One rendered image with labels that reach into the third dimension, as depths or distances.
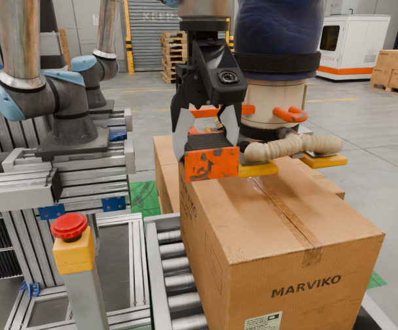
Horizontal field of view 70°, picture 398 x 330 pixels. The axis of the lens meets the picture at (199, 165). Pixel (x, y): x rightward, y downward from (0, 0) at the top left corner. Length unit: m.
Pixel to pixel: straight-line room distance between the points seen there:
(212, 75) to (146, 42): 10.34
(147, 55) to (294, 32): 10.06
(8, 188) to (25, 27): 0.48
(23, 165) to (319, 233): 0.94
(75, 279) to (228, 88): 0.52
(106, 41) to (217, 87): 1.27
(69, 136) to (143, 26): 9.74
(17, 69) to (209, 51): 0.62
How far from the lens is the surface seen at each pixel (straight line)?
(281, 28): 0.71
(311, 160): 0.77
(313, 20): 0.76
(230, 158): 0.44
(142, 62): 10.70
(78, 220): 0.65
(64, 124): 1.05
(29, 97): 0.95
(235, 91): 0.36
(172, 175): 1.84
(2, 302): 1.79
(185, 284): 1.16
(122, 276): 1.67
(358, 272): 0.88
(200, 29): 0.42
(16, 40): 0.89
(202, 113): 0.72
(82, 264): 0.67
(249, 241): 0.69
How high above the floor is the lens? 1.39
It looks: 26 degrees down
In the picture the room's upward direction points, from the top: straight up
